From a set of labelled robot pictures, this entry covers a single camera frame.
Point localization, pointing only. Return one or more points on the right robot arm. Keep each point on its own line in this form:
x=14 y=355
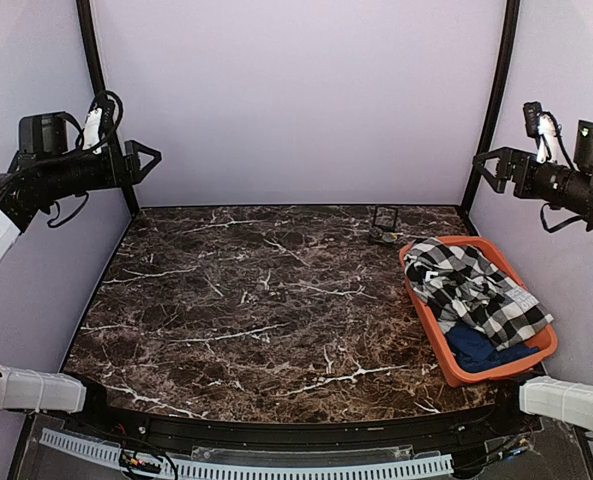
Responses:
x=561 y=182

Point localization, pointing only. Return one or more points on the left black frame post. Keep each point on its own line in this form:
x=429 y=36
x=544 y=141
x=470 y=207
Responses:
x=94 y=66

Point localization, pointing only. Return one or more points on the black frame post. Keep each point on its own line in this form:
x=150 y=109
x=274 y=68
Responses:
x=501 y=72
x=94 y=66

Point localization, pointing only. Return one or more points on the blue garment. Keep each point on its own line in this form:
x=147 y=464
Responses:
x=475 y=353

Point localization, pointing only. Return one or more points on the orange plastic basket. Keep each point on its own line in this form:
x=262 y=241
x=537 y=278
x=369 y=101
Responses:
x=546 y=340

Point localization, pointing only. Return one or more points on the dark metal brooch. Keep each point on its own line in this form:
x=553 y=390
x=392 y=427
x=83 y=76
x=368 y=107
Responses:
x=377 y=236

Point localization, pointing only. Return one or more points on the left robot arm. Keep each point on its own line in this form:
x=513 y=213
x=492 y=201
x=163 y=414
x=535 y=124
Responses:
x=44 y=171

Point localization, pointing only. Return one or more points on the right black frame post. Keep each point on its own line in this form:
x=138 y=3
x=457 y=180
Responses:
x=501 y=72

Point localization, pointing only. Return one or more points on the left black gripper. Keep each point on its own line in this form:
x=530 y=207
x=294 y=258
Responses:
x=131 y=172

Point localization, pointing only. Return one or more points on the white slotted cable duct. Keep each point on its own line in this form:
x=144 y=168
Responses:
x=212 y=463

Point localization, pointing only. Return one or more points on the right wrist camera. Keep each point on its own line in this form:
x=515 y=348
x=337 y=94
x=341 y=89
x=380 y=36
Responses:
x=541 y=126

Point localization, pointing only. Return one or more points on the black front rail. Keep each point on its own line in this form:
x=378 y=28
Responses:
x=451 y=432

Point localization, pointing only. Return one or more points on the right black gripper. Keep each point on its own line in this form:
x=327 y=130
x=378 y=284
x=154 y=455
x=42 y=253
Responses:
x=506 y=168

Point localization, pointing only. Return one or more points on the black white plaid shirt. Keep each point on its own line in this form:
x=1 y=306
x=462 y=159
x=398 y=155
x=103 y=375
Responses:
x=462 y=287

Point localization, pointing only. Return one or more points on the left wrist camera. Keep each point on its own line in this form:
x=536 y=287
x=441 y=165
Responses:
x=103 y=118

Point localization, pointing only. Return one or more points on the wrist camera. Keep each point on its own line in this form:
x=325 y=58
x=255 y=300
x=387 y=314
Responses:
x=103 y=118
x=541 y=126

